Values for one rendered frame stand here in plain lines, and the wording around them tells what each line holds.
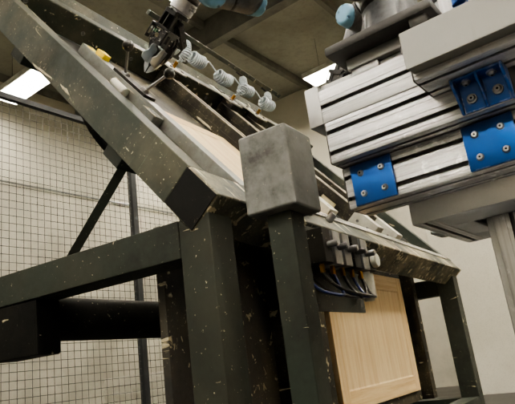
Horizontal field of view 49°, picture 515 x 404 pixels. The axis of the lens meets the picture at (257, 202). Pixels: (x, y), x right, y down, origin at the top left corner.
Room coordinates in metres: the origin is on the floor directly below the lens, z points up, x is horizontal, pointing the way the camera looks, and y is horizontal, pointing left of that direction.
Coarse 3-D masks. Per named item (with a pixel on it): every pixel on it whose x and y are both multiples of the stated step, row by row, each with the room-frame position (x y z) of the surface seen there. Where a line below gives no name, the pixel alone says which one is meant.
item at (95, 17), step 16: (64, 0) 2.20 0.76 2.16; (96, 16) 2.36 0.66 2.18; (128, 32) 2.54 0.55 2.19; (144, 48) 2.64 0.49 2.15; (208, 80) 3.12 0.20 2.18; (240, 96) 3.42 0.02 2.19; (112, 176) 1.50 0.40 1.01; (112, 192) 1.52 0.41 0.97; (96, 208) 1.54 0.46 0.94; (80, 240) 1.58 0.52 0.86
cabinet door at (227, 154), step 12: (180, 120) 1.81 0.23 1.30; (192, 132) 1.77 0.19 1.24; (204, 132) 1.89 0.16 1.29; (204, 144) 1.73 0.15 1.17; (216, 144) 1.86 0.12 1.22; (228, 144) 2.00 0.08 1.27; (216, 156) 1.69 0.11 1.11; (228, 156) 1.82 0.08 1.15; (240, 156) 1.95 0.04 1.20; (240, 168) 1.77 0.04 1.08
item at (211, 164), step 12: (84, 48) 1.76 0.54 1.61; (96, 60) 1.73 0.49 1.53; (108, 72) 1.70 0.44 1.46; (132, 96) 1.65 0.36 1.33; (156, 108) 1.60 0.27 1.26; (168, 120) 1.57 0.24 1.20; (168, 132) 1.58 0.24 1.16; (180, 132) 1.55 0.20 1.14; (180, 144) 1.55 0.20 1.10; (192, 144) 1.53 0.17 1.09; (192, 156) 1.54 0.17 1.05; (204, 156) 1.51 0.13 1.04; (204, 168) 1.52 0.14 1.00; (216, 168) 1.49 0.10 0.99; (228, 168) 1.53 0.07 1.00; (240, 180) 1.49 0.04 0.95
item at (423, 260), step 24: (192, 168) 1.23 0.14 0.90; (192, 192) 1.22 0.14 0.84; (216, 192) 1.20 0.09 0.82; (240, 192) 1.33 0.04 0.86; (192, 216) 1.23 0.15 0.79; (240, 216) 1.31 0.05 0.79; (312, 216) 1.66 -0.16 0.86; (240, 240) 1.39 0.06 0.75; (264, 240) 1.47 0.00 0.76; (384, 240) 2.18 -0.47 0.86; (384, 264) 2.21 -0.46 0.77; (408, 264) 2.41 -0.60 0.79; (432, 264) 2.64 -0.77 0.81
